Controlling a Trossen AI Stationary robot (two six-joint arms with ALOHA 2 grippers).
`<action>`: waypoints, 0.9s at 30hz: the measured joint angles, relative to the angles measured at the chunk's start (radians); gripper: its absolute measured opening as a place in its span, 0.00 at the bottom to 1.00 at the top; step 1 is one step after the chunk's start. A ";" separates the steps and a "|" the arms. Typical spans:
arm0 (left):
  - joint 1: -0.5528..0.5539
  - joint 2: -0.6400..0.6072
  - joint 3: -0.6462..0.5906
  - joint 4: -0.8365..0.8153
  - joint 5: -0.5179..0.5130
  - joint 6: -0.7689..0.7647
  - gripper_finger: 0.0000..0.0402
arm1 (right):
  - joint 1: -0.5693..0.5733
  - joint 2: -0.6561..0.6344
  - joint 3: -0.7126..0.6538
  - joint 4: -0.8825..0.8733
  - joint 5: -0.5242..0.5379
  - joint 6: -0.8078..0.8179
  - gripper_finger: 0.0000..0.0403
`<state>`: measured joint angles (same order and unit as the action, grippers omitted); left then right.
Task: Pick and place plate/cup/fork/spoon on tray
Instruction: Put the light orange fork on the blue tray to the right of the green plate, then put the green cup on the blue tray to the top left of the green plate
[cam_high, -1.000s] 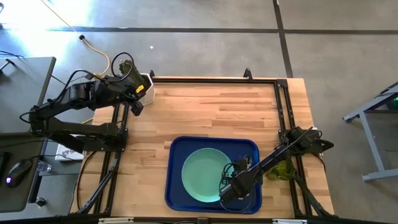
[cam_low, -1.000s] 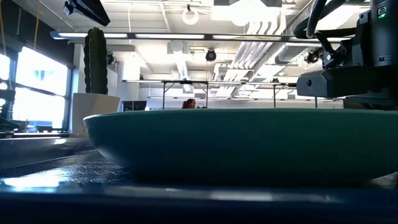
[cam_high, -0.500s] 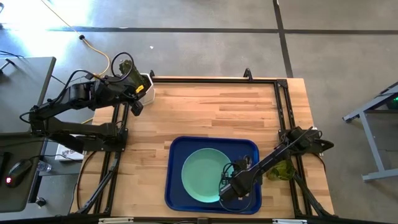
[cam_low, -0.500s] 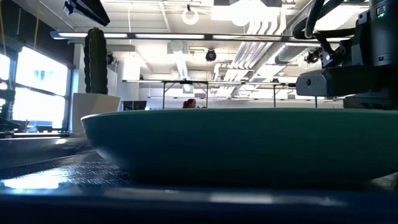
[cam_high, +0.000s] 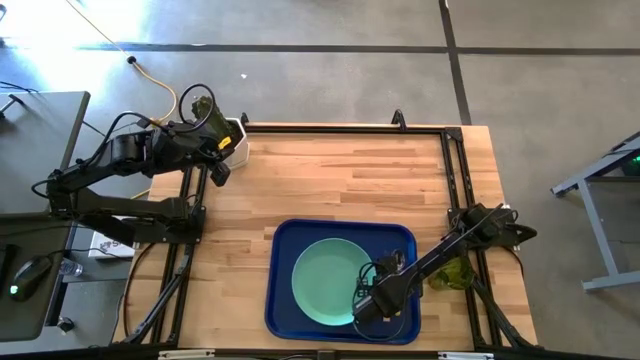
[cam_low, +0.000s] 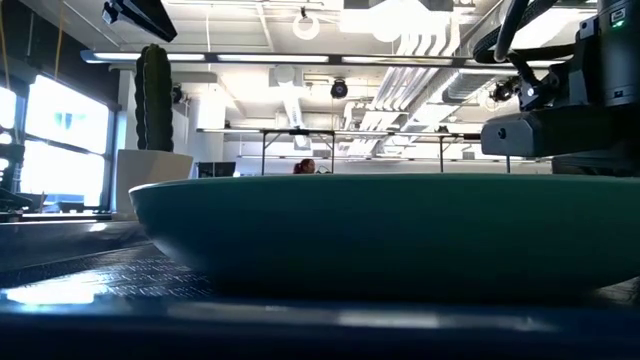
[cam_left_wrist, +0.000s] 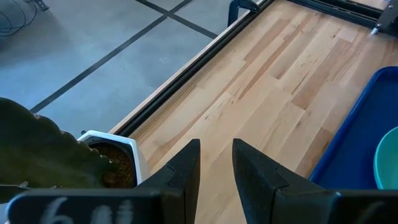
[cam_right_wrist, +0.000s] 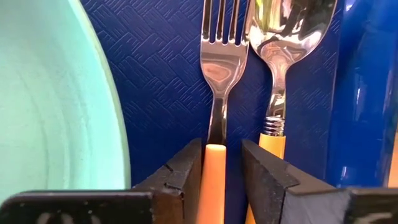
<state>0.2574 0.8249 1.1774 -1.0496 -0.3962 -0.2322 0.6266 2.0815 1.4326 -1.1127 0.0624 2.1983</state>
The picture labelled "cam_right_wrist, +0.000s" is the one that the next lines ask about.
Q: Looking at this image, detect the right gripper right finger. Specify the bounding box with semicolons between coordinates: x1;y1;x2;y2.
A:
241;139;398;224

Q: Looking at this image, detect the blue plastic tray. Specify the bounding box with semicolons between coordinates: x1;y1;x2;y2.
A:
79;0;398;224

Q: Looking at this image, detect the fork with orange handle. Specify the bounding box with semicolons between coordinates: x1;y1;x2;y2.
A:
195;0;251;224

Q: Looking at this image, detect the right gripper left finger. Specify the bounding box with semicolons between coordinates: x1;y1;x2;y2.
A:
0;138;203;224

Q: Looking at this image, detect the mint green plate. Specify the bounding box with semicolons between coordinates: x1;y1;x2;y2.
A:
0;0;132;205

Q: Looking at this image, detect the spoon with orange handle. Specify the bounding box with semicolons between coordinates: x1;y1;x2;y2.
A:
245;0;338;224

